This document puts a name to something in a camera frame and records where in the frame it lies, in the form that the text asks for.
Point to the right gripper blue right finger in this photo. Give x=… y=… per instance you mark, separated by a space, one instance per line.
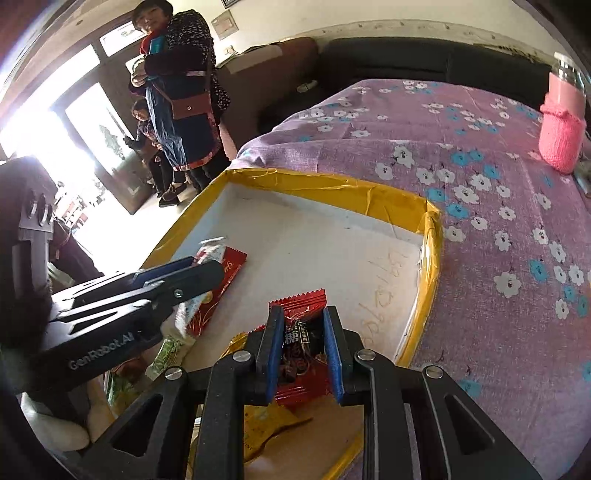
x=366 y=378

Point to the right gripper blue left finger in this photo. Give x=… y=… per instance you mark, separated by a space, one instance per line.
x=247 y=377

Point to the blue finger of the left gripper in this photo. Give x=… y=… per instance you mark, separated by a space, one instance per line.
x=105 y=287
x=168 y=291

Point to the red chocolate snack packet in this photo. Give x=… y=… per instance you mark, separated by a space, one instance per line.
x=303 y=373

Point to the white red small packet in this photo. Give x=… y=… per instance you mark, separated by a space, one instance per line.
x=210 y=250

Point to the long red chip packet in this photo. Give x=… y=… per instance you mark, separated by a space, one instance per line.
x=232 y=261

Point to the yellow snack bag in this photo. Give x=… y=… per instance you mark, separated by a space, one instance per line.
x=285 y=412

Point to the pale green small packet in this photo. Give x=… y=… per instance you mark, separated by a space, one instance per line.
x=179 y=330

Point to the yellow rimmed white tray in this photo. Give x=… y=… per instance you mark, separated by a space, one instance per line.
x=375 y=250

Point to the seated person by door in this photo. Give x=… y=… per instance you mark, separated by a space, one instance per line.
x=158 y=164

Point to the purple floral tablecloth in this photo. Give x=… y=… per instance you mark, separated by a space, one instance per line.
x=511 y=320

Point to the woman in dark coat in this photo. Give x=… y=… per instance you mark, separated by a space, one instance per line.
x=178 y=79

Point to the brown armchair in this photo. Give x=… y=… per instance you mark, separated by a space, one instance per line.
x=257 y=79

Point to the black sofa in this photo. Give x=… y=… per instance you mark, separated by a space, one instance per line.
x=343 y=62

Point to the pink knit-sleeved bottle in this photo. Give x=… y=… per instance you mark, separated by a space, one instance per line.
x=563 y=116

